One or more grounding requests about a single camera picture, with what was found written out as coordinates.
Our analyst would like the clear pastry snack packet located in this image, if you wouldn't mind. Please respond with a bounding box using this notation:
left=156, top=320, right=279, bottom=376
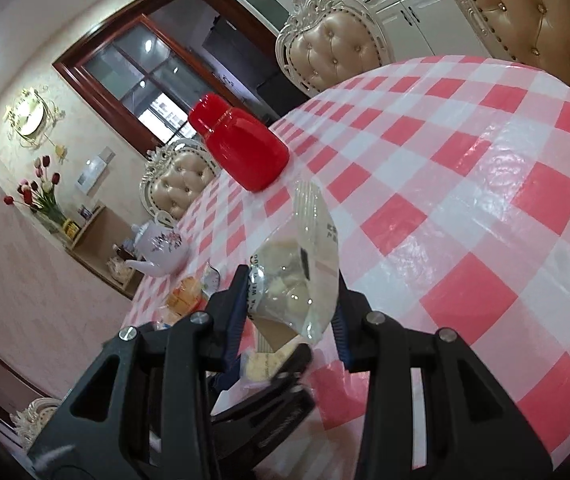
left=248, top=181, right=339, bottom=344

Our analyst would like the orange bread snack packet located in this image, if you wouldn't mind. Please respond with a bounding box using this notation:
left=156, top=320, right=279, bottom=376
left=166, top=276, right=202, bottom=318

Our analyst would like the white floral teapot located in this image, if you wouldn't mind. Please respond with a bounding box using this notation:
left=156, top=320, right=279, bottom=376
left=124, top=220, right=189, bottom=278

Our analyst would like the wooden corner shelf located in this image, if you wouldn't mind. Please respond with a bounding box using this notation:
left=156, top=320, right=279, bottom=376
left=66, top=203, right=143, bottom=299

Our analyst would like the yellow jar on shelf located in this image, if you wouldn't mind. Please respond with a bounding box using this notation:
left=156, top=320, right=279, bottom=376
left=62, top=219, right=81, bottom=240

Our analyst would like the red white checkered tablecloth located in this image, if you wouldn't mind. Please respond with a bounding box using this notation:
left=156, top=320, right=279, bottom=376
left=178, top=55, right=570, bottom=464

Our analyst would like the beige tufted chair middle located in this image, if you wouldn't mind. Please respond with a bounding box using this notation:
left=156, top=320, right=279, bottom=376
left=140, top=139, right=221, bottom=220

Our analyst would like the tulip flower vase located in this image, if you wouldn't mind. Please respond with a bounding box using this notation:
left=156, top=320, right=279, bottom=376
left=3, top=155, right=68, bottom=232

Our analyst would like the red thermos jug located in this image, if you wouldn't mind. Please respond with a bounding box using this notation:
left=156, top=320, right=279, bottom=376
left=188, top=93, right=289, bottom=193

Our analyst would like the beige tufted chair far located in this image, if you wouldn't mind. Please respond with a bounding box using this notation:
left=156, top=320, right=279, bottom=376
left=275, top=0, right=394, bottom=98

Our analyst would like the wall thermostat panel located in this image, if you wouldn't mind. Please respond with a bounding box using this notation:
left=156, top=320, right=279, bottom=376
left=76, top=148, right=114, bottom=195

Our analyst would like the white wall clock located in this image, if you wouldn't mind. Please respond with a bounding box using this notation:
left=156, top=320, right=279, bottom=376
left=3, top=87, right=66, bottom=150

